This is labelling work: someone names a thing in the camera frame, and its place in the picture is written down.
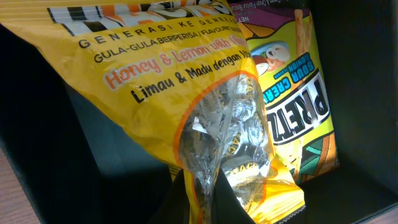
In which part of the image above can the yellow snack bag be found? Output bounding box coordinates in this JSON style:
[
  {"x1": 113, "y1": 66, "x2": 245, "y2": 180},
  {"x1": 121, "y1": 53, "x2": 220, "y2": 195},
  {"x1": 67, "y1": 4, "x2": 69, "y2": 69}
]
[{"x1": 1, "y1": 0, "x2": 305, "y2": 223}]

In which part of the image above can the black gift box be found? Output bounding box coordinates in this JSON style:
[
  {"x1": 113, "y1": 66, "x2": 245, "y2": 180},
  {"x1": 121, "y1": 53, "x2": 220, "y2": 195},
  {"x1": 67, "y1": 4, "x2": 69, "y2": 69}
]
[{"x1": 1, "y1": 1, "x2": 397, "y2": 223}]

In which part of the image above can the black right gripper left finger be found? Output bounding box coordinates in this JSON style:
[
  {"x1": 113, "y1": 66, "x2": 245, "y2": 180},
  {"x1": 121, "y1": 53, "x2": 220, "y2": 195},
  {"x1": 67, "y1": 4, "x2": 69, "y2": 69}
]
[{"x1": 149, "y1": 170, "x2": 190, "y2": 224}]

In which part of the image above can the green pretz box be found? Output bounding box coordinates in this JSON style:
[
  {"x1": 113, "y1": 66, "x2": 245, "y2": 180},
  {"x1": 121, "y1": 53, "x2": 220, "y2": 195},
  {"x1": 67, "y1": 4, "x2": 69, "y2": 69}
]
[{"x1": 230, "y1": 0, "x2": 339, "y2": 184}]

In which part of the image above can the right gripper black triangular right finger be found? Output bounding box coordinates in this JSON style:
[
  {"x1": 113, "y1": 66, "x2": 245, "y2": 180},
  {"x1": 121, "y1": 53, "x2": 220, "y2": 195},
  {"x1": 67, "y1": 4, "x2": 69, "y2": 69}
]
[{"x1": 211, "y1": 169, "x2": 254, "y2": 224}]

